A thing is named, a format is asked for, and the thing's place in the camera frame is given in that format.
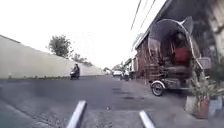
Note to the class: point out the tree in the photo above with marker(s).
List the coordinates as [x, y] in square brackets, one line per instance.
[60, 46]

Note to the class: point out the motorcycle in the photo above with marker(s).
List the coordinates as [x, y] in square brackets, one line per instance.
[74, 75]

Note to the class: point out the robot's own part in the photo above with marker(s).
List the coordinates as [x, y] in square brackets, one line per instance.
[76, 114]
[146, 119]

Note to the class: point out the brick building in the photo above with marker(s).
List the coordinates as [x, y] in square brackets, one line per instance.
[200, 36]

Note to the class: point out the potted plant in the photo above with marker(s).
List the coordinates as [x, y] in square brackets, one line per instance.
[204, 96]

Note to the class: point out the tricycle cart with canopy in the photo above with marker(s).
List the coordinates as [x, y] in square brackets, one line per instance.
[171, 56]

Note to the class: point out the white car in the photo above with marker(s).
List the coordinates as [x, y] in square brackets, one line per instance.
[117, 72]

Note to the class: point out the grey asphalt road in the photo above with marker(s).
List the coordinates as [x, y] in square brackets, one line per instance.
[83, 91]

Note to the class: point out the person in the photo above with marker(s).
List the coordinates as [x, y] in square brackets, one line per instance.
[126, 74]
[76, 69]

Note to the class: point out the pale plastered wall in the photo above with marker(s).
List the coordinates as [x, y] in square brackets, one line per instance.
[30, 61]

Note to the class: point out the row of trees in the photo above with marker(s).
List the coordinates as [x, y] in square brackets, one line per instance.
[81, 60]

